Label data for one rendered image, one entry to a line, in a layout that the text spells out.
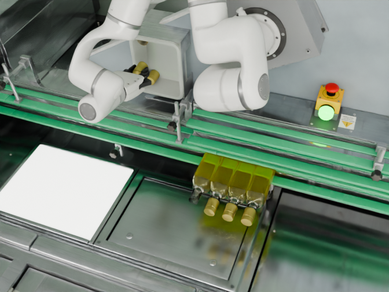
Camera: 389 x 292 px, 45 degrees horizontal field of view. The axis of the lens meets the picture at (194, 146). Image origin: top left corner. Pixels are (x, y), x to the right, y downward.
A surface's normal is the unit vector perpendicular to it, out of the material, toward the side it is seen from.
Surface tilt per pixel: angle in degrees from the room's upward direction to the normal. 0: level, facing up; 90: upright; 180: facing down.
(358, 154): 90
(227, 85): 47
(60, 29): 90
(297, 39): 5
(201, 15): 30
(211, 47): 17
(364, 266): 90
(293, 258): 91
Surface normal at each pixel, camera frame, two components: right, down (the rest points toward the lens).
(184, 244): -0.04, -0.70
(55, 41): 0.93, 0.23
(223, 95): -0.52, 0.36
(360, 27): -0.36, 0.68
